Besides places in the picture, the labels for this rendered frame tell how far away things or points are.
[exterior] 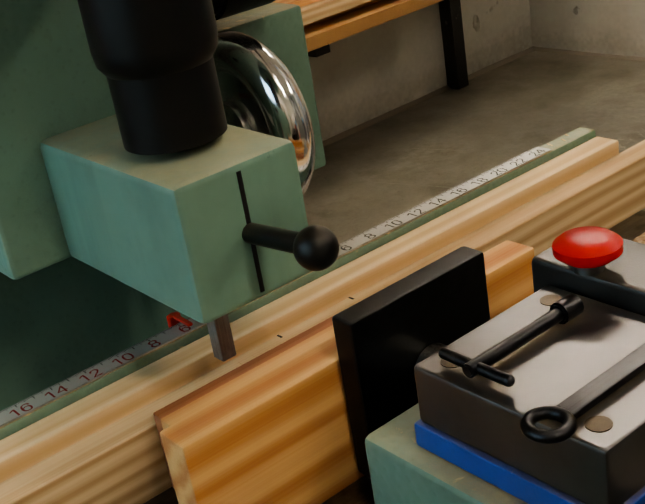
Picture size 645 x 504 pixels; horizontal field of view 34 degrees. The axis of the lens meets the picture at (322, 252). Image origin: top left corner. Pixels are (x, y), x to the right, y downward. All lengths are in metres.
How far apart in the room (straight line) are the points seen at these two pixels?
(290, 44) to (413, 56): 3.35
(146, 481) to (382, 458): 0.15
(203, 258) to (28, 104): 0.15
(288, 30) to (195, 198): 0.29
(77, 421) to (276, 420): 0.11
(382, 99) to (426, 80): 0.25
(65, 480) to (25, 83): 0.20
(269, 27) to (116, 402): 0.30
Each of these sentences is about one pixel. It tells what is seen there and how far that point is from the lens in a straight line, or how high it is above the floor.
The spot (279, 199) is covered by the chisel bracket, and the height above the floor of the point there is 1.04.
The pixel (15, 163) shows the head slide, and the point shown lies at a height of 1.06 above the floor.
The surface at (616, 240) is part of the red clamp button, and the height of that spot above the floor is 1.02.
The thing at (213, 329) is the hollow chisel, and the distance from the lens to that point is 0.56.
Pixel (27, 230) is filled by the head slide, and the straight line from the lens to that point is 0.59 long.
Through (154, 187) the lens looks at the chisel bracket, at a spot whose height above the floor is 1.07.
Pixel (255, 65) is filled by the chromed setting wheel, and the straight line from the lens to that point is 0.66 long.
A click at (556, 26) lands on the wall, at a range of 4.55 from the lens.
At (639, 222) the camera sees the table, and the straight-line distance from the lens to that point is 0.78.
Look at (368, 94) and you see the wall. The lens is 3.94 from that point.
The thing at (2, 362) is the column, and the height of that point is 0.91.
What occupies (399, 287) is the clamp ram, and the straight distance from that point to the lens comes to 0.51.
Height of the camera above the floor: 1.23
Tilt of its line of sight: 24 degrees down
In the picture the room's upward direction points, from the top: 10 degrees counter-clockwise
